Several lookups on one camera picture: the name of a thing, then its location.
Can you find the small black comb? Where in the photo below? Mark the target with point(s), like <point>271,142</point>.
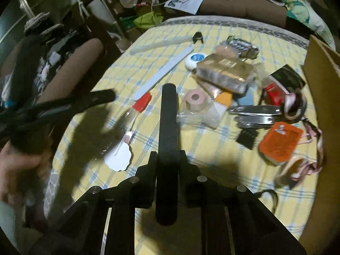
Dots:
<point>247,139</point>

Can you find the red small box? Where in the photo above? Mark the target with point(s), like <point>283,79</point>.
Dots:
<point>276,91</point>

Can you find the white nail file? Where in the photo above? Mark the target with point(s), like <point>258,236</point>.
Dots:
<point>159,45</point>

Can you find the small black clip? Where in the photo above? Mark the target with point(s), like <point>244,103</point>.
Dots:
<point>198,37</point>

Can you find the gold wrapped block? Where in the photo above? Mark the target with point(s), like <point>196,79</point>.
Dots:
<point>225,71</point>

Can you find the silver multi tool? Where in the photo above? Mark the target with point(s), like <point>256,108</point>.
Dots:
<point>255,114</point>

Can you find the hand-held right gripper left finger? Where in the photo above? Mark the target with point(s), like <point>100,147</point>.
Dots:
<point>147,176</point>

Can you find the person's left hand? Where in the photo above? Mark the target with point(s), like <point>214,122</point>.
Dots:
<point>18,172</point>

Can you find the wooden organizer box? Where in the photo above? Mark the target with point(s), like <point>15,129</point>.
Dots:
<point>321,111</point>

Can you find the long black bar file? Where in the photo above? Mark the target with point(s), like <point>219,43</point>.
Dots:
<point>168,117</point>

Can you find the black square packet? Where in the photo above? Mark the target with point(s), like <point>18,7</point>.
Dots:
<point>288,75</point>

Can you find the red capped clear package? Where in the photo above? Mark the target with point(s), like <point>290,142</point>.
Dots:
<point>142,102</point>

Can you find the orange card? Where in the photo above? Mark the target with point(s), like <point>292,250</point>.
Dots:
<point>224,101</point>

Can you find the silver foil packet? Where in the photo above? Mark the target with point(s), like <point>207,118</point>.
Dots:
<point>243,46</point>

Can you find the pink tape roll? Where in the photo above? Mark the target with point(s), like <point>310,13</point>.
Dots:
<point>196,99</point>

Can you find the yellow plaid cloth desktop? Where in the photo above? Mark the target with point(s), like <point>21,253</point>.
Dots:
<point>207,164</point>

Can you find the grey nail file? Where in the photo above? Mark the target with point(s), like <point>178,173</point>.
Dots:
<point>162,74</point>

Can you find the printed paper sheet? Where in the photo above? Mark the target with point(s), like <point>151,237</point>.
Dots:
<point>183,4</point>

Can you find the white round floss case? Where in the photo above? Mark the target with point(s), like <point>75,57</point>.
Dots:
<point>196,61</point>

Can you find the green plastic bag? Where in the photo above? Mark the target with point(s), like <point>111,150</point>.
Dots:
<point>147,20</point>

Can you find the white pole rack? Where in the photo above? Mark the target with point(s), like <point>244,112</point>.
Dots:
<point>79,2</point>

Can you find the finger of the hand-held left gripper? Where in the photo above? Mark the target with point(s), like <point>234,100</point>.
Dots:
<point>90,99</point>
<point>45,123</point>

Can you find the brown sofa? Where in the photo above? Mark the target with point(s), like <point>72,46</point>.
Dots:
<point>255,5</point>

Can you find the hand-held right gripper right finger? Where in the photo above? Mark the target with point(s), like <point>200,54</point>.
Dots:
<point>187,176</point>

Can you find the clear plastic bag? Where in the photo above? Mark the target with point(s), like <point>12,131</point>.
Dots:
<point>202,118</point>

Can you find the dark ribbon roll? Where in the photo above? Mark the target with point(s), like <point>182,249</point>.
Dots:
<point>294,106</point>

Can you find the white scalloped card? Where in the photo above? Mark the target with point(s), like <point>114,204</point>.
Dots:
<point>119,158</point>

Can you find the green floral tote bag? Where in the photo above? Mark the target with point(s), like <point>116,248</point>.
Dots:
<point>300,10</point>

